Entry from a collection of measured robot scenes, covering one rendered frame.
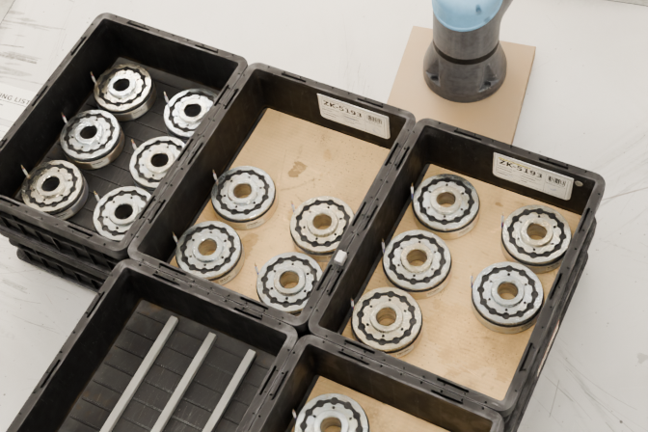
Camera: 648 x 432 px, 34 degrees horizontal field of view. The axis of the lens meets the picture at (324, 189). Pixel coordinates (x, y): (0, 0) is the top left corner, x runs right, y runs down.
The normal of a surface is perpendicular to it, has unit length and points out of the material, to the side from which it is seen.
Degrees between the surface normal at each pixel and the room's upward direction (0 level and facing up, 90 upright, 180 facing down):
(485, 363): 0
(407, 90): 1
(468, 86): 73
